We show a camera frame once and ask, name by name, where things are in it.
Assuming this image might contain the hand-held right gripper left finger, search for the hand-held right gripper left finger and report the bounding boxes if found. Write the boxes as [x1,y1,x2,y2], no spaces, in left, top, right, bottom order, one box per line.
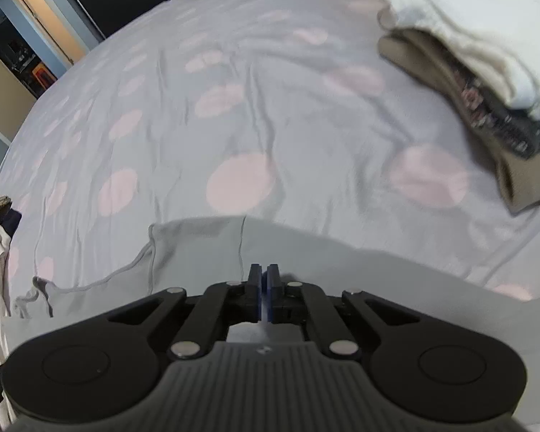
[108,263,264,358]

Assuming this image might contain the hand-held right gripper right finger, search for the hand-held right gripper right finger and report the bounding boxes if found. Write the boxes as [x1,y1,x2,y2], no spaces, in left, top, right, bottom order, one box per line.
[266,263,421,358]

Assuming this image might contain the grey shirt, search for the grey shirt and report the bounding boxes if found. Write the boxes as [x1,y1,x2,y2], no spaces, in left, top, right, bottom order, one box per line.
[13,216,540,432]

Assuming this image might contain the dark cloth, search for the dark cloth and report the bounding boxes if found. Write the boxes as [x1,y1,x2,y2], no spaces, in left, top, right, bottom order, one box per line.
[0,195,23,237]

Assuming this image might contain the grey bed with pink dots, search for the grey bed with pink dots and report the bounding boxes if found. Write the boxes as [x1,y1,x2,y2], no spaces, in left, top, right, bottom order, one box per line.
[0,0,540,325]

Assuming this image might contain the beige folded garment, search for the beige folded garment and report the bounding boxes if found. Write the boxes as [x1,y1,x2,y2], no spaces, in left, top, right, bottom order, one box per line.
[377,29,540,214]

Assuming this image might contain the dark patterned folded garment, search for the dark patterned folded garment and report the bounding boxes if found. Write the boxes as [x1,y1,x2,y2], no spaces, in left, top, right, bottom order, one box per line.
[450,54,540,160]

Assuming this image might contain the white folded garment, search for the white folded garment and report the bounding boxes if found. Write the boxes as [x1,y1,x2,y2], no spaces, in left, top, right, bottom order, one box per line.
[364,0,540,121]

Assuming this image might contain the door frame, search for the door frame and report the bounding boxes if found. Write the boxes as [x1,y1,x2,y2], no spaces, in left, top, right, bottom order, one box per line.
[0,0,104,100]

